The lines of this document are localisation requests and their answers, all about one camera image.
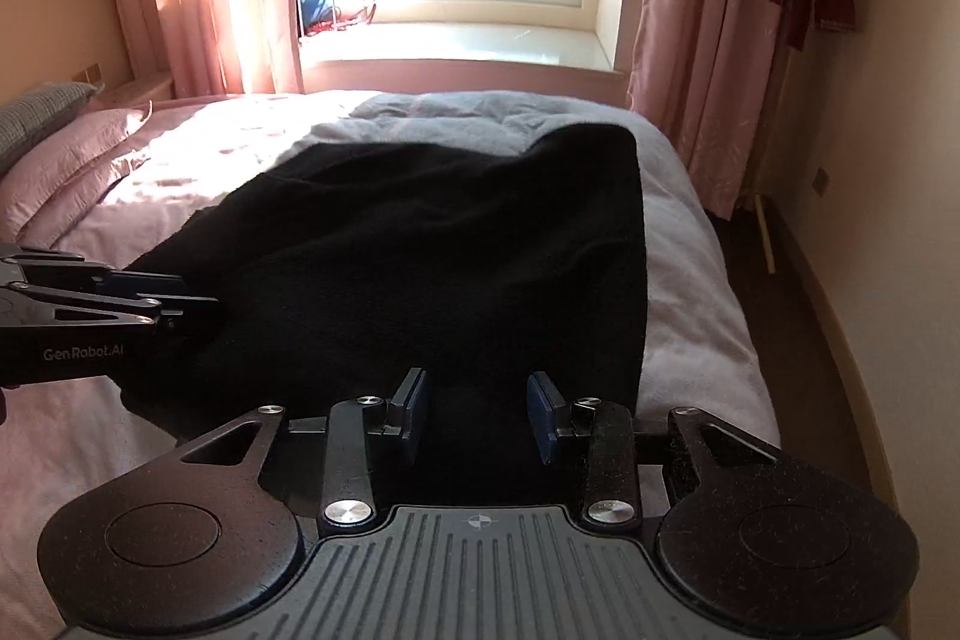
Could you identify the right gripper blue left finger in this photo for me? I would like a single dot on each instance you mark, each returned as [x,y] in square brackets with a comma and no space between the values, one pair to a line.
[404,407]

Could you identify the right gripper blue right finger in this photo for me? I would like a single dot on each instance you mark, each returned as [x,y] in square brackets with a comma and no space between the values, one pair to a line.
[549,415]

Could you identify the black sweater with white collar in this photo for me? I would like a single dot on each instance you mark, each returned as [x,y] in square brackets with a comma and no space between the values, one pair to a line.
[481,273]

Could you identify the lower pink pillow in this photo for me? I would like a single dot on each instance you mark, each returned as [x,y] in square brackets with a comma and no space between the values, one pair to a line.
[77,197]

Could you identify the pink pillow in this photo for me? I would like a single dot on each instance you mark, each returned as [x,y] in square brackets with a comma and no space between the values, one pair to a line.
[77,197]
[31,182]

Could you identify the pink and blue duvet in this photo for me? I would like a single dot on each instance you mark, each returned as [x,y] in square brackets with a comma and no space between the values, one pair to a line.
[695,347]

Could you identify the upper pink pillow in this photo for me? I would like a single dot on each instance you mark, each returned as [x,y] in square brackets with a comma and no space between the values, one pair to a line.
[31,182]

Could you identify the grey checked cushion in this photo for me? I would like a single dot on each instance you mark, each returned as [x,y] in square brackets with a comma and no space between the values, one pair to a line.
[29,119]

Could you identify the wooden coat stand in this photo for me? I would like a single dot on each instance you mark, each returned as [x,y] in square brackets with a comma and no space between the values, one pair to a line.
[761,170]

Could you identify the right pink curtain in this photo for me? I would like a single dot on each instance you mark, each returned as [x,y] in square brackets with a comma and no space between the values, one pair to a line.
[700,73]

